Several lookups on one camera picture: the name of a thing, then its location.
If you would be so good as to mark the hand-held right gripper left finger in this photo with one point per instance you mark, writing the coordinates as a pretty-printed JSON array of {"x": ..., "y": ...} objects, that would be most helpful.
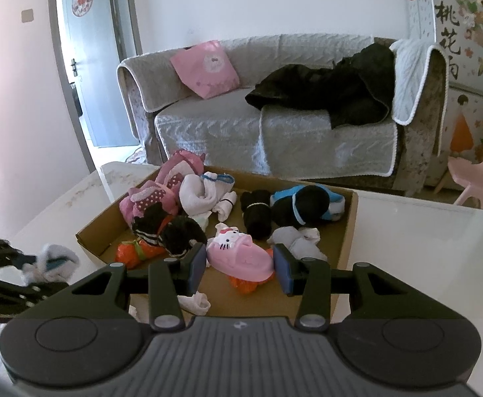
[{"x": 196, "y": 271}]

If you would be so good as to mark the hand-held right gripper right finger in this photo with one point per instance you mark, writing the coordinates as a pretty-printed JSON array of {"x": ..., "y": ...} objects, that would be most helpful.
[{"x": 285, "y": 273}]

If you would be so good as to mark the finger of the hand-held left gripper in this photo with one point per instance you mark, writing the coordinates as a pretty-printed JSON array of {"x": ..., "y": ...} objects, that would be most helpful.
[
  {"x": 1, "y": 251},
  {"x": 14, "y": 297}
]

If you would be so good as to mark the light blue sock bundle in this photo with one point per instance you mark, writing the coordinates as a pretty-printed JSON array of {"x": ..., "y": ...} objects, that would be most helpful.
[{"x": 297, "y": 244}]

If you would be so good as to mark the white sock bundle pink band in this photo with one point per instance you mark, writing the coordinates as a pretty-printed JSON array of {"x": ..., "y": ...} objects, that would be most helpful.
[{"x": 198, "y": 302}]

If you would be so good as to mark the pink cat slipper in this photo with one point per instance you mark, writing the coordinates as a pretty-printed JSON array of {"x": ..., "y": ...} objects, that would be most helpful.
[{"x": 245, "y": 260}]

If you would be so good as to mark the black white striped sock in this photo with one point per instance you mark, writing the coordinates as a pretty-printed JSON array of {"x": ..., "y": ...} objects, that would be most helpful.
[{"x": 175, "y": 231}]

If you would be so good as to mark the white sock bundle pale band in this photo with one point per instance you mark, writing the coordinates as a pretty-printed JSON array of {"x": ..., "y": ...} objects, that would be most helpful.
[{"x": 65, "y": 262}]

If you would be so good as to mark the black sock pink band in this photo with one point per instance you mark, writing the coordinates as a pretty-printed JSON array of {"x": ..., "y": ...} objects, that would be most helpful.
[{"x": 256, "y": 215}]

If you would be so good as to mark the brown cardboard box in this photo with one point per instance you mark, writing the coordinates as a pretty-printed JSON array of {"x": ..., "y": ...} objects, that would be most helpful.
[{"x": 340, "y": 235}]

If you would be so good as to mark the small white sock roll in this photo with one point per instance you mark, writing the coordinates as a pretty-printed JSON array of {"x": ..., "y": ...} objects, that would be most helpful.
[{"x": 226, "y": 209}]

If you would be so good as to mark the orange sock bundle green tie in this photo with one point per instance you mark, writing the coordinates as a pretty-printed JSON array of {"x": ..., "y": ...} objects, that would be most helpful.
[{"x": 127, "y": 252}]

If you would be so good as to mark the blue black sock bundle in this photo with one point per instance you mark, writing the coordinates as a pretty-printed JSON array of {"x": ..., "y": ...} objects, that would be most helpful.
[{"x": 311, "y": 204}]

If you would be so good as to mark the white sock blue trim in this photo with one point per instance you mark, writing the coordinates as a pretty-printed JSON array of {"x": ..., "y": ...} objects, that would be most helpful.
[{"x": 196, "y": 194}]

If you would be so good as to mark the pink dotted sock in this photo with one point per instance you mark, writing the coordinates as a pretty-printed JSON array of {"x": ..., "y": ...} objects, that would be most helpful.
[{"x": 152, "y": 200}]

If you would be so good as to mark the pink fuzzy sock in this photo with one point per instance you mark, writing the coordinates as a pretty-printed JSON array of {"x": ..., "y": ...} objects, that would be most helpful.
[{"x": 179, "y": 165}]

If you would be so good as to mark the white desktop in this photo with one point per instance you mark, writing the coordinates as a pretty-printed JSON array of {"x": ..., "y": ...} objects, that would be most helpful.
[{"x": 411, "y": 248}]

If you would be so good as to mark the grey sofa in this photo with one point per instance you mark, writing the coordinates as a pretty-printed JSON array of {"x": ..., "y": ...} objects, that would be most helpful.
[{"x": 225, "y": 132}]

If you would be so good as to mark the grey-blue door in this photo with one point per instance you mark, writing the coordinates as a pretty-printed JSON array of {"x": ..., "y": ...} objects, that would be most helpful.
[{"x": 101, "y": 91}]

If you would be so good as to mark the black clothing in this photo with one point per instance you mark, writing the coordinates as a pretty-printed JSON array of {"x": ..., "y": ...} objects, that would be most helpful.
[{"x": 328, "y": 87}]

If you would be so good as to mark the pink cushion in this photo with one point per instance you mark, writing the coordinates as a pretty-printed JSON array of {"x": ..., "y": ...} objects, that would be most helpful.
[{"x": 204, "y": 70}]

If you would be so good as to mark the red round door decoration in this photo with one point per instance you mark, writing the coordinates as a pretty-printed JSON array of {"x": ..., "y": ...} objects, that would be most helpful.
[{"x": 82, "y": 2}]

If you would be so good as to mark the wall light switch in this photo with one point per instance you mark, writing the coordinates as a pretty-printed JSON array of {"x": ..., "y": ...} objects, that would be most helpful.
[{"x": 27, "y": 15}]

